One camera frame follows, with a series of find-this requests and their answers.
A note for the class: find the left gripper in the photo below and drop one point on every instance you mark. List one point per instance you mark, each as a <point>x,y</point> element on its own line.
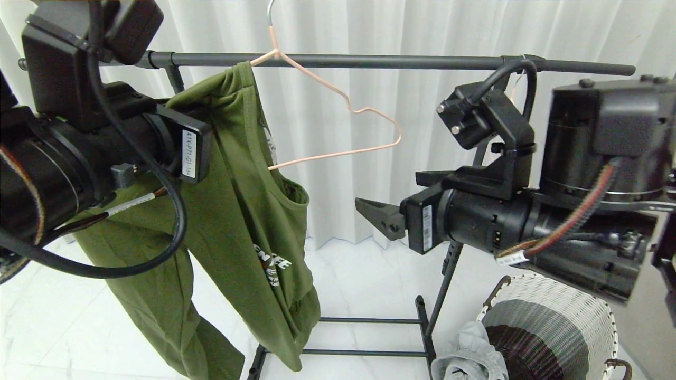
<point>142,148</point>

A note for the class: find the pale grey shorts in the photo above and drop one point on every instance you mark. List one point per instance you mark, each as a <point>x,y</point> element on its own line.
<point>470,359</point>

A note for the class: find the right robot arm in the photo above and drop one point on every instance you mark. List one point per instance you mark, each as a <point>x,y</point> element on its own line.
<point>607,158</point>

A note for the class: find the green long-sleeved shirt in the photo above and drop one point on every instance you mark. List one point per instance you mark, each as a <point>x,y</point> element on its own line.
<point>237,221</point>

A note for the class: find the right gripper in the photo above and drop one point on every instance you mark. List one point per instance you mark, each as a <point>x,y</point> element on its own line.
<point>475,221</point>

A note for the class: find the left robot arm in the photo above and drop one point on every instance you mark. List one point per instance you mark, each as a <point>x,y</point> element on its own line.
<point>31,179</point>

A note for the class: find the white curtain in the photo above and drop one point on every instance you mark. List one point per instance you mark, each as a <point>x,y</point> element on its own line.
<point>369,200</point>

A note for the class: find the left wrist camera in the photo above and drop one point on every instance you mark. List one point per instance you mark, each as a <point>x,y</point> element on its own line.
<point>58,63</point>

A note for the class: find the white laundry basket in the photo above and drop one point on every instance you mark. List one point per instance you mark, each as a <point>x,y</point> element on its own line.
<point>570,327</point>

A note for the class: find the black clothes rack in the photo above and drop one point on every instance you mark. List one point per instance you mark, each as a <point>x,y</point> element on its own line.
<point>396,61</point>

